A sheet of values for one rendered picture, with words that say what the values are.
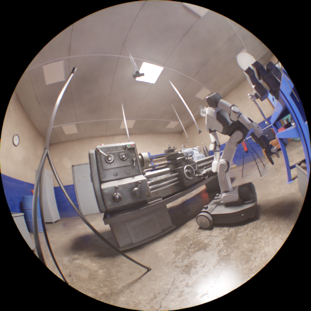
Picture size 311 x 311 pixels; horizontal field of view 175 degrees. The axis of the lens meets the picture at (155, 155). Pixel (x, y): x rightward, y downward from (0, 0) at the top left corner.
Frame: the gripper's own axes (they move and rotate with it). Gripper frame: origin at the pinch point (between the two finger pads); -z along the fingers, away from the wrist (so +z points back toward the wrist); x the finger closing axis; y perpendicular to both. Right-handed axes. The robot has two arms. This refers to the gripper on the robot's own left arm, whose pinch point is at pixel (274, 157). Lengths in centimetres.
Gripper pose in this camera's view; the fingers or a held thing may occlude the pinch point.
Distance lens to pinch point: 92.7
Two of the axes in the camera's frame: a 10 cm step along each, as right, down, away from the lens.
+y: -3.4, -4.5, -8.3
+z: -3.0, -7.8, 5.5
